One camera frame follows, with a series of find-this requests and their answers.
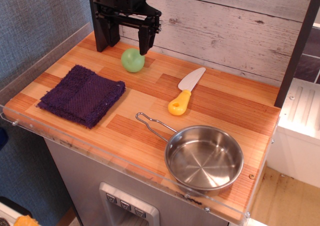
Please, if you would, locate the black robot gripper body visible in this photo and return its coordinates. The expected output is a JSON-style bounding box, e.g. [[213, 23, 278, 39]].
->
[[93, 0, 162, 33]]

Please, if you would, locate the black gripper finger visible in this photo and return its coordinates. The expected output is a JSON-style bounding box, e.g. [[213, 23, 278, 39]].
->
[[138, 26, 156, 56], [97, 14, 120, 47]]

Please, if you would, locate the green ball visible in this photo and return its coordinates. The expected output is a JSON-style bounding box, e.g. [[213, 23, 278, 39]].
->
[[121, 48, 146, 73]]

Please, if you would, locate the stainless steel pot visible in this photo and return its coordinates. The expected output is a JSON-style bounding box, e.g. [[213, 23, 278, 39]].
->
[[135, 112, 245, 198]]

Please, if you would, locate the purple folded cloth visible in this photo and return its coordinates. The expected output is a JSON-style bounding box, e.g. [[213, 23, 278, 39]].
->
[[37, 65, 126, 129]]

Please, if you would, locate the clear acrylic left guard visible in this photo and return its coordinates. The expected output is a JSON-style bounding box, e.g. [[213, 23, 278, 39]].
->
[[0, 22, 93, 105]]

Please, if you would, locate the grey cabinet with dispenser panel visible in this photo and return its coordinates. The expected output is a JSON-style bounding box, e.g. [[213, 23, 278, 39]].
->
[[45, 139, 228, 226]]

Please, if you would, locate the orange object bottom left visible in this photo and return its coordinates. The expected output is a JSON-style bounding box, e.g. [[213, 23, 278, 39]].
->
[[13, 215, 39, 226]]

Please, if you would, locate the dark left shelf post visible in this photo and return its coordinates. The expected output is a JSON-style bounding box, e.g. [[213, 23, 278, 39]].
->
[[89, 0, 109, 52]]

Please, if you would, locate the dark shelf post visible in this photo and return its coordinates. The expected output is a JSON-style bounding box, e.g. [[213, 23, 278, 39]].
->
[[274, 0, 320, 108], [89, 0, 109, 52]]

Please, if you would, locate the yellow handled toy knife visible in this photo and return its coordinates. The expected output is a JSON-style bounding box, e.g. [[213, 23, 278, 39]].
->
[[167, 67, 206, 116]]

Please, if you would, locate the dark right shelf post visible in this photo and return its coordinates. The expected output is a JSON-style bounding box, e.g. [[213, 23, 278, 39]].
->
[[274, 0, 320, 108]]

